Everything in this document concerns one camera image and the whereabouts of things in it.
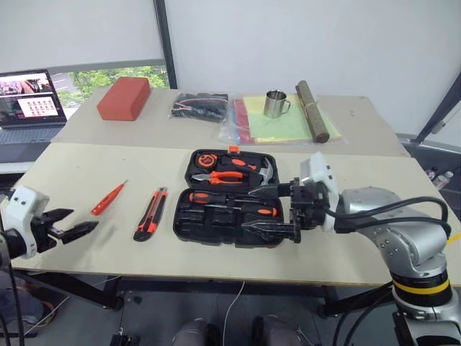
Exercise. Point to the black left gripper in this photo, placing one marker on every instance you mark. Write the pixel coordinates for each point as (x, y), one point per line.
(43, 234)

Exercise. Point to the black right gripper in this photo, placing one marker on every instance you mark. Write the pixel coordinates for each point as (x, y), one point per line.
(308, 209)

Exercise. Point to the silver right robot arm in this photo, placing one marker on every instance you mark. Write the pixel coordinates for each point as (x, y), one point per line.
(403, 234)

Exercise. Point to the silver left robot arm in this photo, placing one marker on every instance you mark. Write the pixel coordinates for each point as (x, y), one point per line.
(11, 245)

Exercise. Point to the black plastic tool case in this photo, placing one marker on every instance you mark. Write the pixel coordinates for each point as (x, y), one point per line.
(201, 229)

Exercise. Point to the orange black screwdriver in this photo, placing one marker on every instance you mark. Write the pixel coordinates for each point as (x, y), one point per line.
(264, 212)
(201, 197)

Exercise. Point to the steel claw hammer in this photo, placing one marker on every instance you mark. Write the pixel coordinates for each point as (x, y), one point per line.
(266, 172)

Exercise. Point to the orange tester screwdriver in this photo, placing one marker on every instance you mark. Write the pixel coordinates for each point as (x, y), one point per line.
(106, 202)

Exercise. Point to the clear bag of coloured paper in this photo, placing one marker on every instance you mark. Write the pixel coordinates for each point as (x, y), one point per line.
(277, 128)

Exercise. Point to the orange black utility knife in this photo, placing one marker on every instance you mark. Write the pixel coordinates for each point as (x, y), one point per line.
(151, 216)

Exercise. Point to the orange black tape measure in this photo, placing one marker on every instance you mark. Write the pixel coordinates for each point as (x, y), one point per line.
(206, 160)

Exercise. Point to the stainless steel mug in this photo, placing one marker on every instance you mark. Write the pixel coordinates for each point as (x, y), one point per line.
(274, 104)

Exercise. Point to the brown rolled mat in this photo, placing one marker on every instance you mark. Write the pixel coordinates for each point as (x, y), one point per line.
(313, 111)

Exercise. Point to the open grey laptop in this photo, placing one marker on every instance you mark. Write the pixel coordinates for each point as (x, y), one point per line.
(29, 104)

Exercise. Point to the black bag of items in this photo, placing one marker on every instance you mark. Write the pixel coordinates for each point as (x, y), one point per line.
(200, 108)

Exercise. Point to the small black floor box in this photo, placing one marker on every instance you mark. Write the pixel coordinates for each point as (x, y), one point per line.
(124, 340)

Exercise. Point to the red foam block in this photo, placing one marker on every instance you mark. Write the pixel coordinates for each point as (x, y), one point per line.
(122, 99)

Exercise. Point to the dark rounded shape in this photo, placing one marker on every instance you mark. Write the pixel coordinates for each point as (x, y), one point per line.
(194, 333)

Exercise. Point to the small bottles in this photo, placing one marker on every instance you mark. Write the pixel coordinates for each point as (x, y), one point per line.
(441, 178)

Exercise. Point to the black slanted pole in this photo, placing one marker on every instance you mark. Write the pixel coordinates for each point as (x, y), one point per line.
(439, 106)

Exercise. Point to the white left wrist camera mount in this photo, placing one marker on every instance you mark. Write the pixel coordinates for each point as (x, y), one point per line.
(23, 205)

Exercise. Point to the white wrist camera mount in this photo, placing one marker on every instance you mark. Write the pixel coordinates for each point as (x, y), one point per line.
(320, 176)
(23, 205)

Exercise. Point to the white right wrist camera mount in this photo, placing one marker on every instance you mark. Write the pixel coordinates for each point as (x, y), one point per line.
(320, 176)

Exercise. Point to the black table frame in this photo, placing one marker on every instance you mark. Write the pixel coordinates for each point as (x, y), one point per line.
(72, 288)

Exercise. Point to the black window post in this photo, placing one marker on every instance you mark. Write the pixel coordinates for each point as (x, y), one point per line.
(165, 43)

